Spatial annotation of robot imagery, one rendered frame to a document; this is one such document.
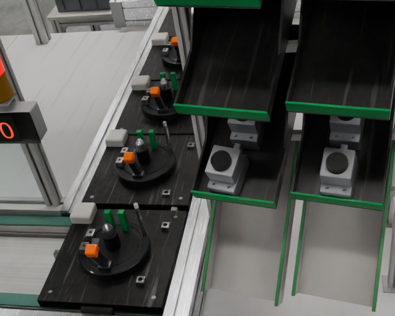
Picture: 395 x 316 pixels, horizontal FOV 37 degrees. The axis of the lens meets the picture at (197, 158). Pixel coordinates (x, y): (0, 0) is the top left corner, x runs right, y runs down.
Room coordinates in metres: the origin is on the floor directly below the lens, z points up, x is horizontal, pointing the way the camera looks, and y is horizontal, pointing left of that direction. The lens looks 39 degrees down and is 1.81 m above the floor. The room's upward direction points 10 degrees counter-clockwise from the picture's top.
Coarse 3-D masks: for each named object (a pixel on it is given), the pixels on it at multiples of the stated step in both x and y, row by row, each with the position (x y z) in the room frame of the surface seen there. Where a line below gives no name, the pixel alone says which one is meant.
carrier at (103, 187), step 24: (120, 144) 1.14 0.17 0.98; (144, 144) 1.04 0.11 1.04; (168, 144) 1.05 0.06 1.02; (120, 168) 1.03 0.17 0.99; (144, 168) 1.01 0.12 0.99; (168, 168) 1.00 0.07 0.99; (192, 168) 1.01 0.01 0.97; (96, 192) 0.98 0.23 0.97; (120, 192) 0.97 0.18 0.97; (144, 192) 0.96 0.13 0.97
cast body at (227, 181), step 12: (240, 144) 0.71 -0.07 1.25; (216, 156) 0.66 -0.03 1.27; (228, 156) 0.65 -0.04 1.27; (240, 156) 0.66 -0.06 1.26; (216, 168) 0.65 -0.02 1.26; (228, 168) 0.65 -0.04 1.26; (240, 168) 0.66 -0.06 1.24; (216, 180) 0.66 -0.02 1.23; (228, 180) 0.64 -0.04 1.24; (240, 180) 0.66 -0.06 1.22; (216, 192) 0.66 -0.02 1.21; (228, 192) 0.64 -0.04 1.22
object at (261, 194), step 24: (288, 72) 0.82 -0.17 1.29; (216, 120) 0.78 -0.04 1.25; (288, 120) 0.70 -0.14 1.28; (216, 144) 0.74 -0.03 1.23; (264, 144) 0.72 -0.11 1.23; (288, 144) 0.70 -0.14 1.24; (264, 168) 0.68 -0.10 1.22; (192, 192) 0.66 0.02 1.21; (240, 192) 0.66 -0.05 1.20; (264, 192) 0.64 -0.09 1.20
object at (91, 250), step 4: (92, 240) 0.74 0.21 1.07; (96, 240) 0.74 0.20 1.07; (88, 244) 0.73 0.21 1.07; (92, 244) 0.73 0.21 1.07; (96, 244) 0.74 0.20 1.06; (88, 248) 0.72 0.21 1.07; (92, 248) 0.72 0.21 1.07; (96, 248) 0.72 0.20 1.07; (88, 252) 0.71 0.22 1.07; (92, 252) 0.71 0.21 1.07; (96, 252) 0.72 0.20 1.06; (88, 256) 0.72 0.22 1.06; (92, 256) 0.71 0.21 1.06; (96, 256) 0.71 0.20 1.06; (100, 256) 0.73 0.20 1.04; (104, 256) 0.74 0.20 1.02; (96, 260) 0.73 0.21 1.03; (100, 260) 0.73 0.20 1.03; (104, 260) 0.74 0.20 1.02; (100, 264) 0.74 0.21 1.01; (104, 264) 0.73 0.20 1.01
